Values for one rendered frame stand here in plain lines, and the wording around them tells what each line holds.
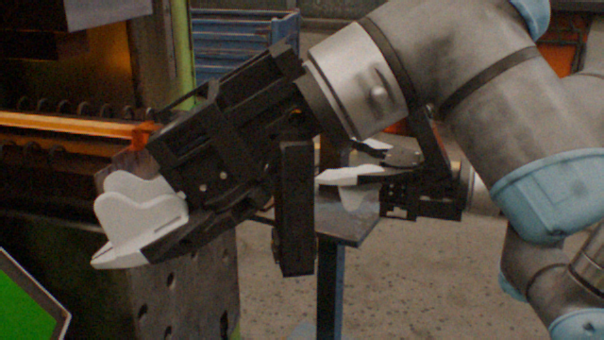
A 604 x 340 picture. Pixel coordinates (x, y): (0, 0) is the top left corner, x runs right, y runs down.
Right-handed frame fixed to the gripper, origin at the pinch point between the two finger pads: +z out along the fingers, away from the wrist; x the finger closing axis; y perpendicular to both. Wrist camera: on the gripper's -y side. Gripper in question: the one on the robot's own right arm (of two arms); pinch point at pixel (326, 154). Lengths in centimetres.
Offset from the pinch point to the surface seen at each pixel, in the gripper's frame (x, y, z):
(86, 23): -8.8, -18.7, 30.6
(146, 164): 0.8, 5.6, 30.7
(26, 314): -42.1, -0.6, 14.8
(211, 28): 343, 38, 182
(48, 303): -38.4, 1.4, 16.2
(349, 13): 756, 73, 144
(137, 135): -2.2, -0.7, 29.7
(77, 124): -0.7, -1.0, 41.8
